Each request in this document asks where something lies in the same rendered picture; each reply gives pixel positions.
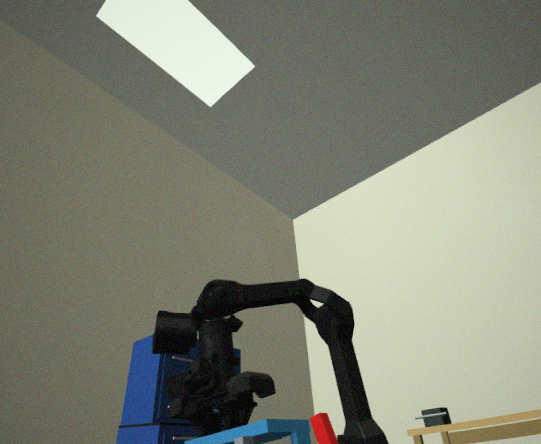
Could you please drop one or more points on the red-headed metal pin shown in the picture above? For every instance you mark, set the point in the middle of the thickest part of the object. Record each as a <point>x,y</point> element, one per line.
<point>323,430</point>

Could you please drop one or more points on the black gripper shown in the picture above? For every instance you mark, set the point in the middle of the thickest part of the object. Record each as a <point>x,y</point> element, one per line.
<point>234,399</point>

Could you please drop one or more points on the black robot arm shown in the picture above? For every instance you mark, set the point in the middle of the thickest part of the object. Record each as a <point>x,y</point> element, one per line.
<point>175,333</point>

